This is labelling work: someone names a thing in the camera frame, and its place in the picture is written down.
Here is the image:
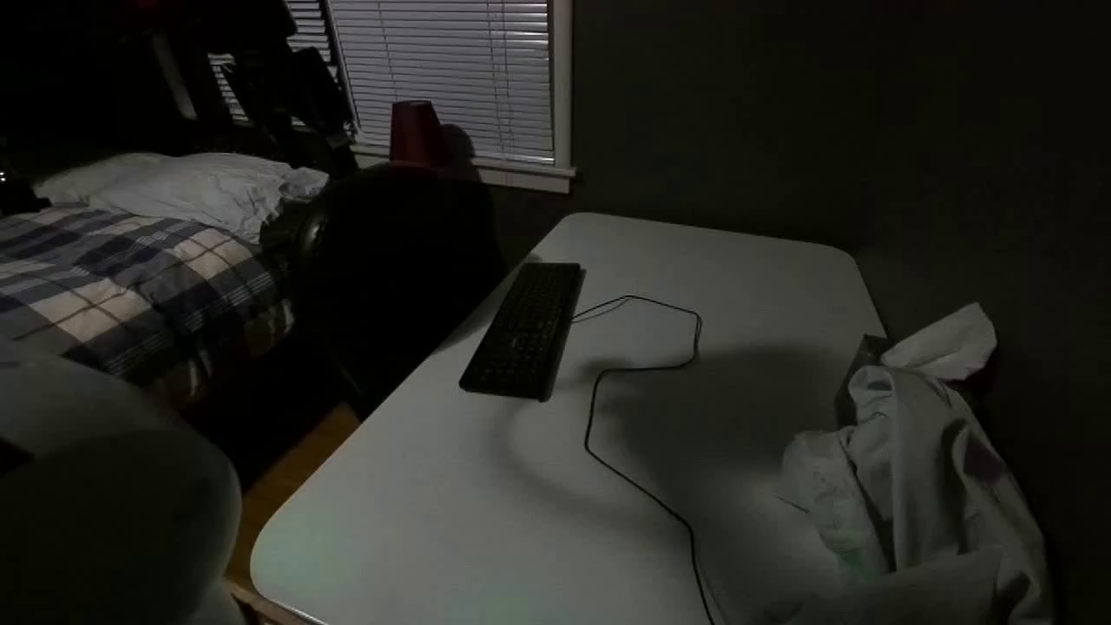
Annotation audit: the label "black computer keyboard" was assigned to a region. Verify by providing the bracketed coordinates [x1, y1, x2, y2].
[453, 259, 590, 405]

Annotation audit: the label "black office chair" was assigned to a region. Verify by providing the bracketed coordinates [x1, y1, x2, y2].
[287, 160, 510, 410]

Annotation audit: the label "dark round object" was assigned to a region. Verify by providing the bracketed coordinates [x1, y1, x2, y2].
[438, 121, 482, 173]

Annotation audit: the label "white window blinds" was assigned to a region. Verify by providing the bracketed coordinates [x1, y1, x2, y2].
[283, 0, 560, 163]

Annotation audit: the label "white pillow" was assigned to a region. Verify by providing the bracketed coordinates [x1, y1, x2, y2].
[31, 150, 333, 245]

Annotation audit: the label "crumpled white cloth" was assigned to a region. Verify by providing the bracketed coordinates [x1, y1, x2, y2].
[774, 300, 1060, 625]

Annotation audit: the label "blue plaid bed blanket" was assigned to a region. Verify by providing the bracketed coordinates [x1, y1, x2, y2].
[0, 205, 294, 391]

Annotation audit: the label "dark clothes rack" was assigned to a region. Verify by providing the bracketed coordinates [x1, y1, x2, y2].
[0, 0, 357, 180]

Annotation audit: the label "thin black keyboard cable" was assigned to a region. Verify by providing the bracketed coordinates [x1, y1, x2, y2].
[574, 290, 723, 625]

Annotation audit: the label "white window frame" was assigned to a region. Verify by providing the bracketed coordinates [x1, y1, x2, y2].
[343, 0, 581, 199]

